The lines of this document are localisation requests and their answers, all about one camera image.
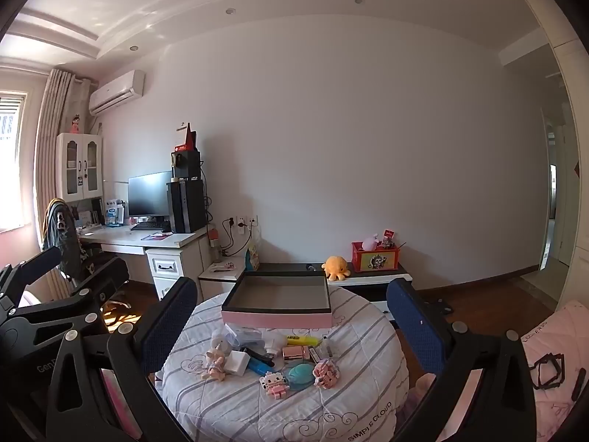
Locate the white wardrobe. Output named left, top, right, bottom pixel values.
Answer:
left=512, top=0, right=589, bottom=315

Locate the black power cable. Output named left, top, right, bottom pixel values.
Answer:
left=219, top=220, right=234, bottom=257

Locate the white striped quilt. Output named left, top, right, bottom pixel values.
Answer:
left=154, top=285, right=410, bottom=442

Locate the black speaker box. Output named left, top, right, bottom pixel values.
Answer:
left=171, top=150, right=202, bottom=180

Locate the pink bed sheet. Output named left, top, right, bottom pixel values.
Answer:
left=520, top=299, right=589, bottom=442

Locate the black office chair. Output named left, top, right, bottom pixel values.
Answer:
left=41, top=198, right=135, bottom=314

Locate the white glass door cabinet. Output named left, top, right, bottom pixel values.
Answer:
left=56, top=133, right=103, bottom=202

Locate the red desk calendar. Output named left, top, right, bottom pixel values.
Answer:
left=177, top=122, right=198, bottom=152

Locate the red printed crate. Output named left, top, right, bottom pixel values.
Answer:
left=351, top=241, right=401, bottom=273

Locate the pink block cat figure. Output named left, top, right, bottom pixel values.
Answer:
left=259, top=372, right=289, bottom=399

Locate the white door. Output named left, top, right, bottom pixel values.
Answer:
left=539, top=106, right=581, bottom=273

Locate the white charger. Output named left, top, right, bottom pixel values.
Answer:
left=225, top=351, right=250, bottom=375

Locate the blue white box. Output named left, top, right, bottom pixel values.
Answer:
left=105, top=199, right=126, bottom=227

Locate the black monitor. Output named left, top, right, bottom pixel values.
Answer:
left=127, top=171, right=174, bottom=224

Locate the dark printed jacket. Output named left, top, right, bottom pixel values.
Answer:
left=41, top=198, right=89, bottom=281

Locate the black computer tower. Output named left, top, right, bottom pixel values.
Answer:
left=166, top=179, right=206, bottom=234

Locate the pink storage box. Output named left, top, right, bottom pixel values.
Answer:
left=221, top=271, right=333, bottom=330

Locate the teal round case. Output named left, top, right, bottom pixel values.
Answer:
left=282, top=361, right=317, bottom=390

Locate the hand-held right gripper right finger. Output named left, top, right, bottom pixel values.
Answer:
left=385, top=278, right=537, bottom=442

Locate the orange octopus plush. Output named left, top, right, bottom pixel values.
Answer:
left=321, top=256, right=353, bottom=282

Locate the black pen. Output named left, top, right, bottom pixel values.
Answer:
left=571, top=368, right=588, bottom=401

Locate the white nightstand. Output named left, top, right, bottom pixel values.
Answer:
left=198, top=260, right=246, bottom=305

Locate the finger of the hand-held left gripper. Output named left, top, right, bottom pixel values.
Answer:
left=9, top=257, right=131, bottom=339
left=0, top=245, right=63, bottom=314

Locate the black folding frame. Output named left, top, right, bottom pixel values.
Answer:
left=528, top=353, right=566, bottom=390

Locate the white air conditioner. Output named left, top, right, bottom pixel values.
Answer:
left=89, top=70, right=145, bottom=117

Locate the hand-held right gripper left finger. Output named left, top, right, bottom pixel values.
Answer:
left=46, top=276, right=198, bottom=442

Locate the window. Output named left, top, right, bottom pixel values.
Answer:
left=0, top=92, right=29, bottom=233

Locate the white desk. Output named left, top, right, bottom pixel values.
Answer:
left=76, top=225, right=217, bottom=302

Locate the clear plastic packet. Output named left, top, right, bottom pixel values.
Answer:
left=225, top=324, right=268, bottom=349

